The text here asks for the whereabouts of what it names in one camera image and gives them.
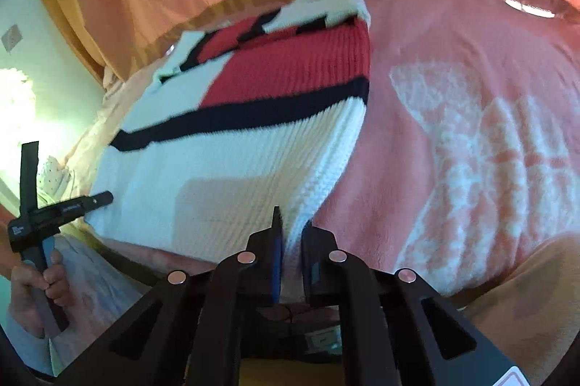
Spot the pale blue printed cloth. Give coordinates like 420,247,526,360
27,227,157,374

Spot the person's left hand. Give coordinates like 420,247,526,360
8,249,70,338

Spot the white glowing lamp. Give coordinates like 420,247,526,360
0,69,38,151

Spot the white dotted pillow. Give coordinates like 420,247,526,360
38,155,79,206

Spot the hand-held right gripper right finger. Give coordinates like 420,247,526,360
302,220,523,386

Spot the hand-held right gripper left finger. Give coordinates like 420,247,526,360
59,207,284,386

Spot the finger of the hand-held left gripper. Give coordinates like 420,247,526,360
58,191,114,228

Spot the orange bed sheet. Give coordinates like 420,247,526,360
453,232,580,386

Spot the wall switch plate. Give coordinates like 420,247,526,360
1,23,23,52

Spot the pink blanket with white pattern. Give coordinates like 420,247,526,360
68,0,580,300

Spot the white red black knit sweater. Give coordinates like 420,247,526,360
84,0,373,266

